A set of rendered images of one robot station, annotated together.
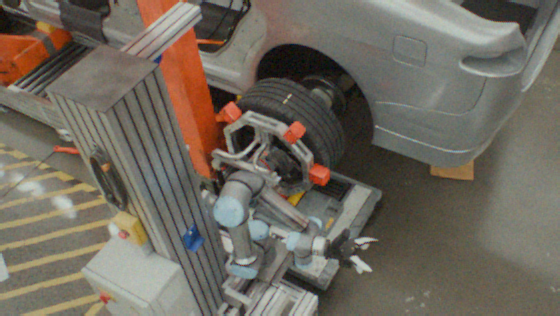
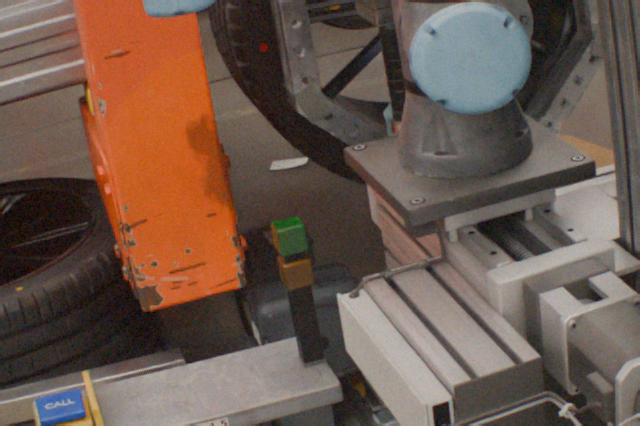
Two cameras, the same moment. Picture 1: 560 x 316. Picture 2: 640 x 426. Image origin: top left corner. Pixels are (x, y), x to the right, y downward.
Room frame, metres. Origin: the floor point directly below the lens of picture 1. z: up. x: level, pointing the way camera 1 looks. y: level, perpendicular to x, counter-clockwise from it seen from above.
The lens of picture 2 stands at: (0.87, 1.76, 1.33)
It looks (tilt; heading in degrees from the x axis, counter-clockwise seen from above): 22 degrees down; 314
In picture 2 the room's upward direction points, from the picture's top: 10 degrees counter-clockwise
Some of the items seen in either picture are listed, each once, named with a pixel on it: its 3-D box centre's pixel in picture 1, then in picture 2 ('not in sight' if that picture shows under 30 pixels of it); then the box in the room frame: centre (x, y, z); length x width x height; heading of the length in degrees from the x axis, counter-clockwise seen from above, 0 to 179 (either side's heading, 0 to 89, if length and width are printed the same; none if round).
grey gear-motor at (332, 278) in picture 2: not in sight; (295, 326); (2.40, 0.26, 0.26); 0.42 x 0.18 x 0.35; 146
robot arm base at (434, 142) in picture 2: not in sight; (461, 110); (1.69, 0.65, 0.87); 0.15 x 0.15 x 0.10
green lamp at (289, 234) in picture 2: not in sight; (289, 236); (2.03, 0.60, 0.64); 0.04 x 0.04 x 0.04; 56
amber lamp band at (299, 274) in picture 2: not in sight; (295, 270); (2.03, 0.60, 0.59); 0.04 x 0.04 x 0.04; 56
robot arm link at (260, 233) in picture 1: (256, 236); not in sight; (1.41, 0.24, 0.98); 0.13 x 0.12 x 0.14; 161
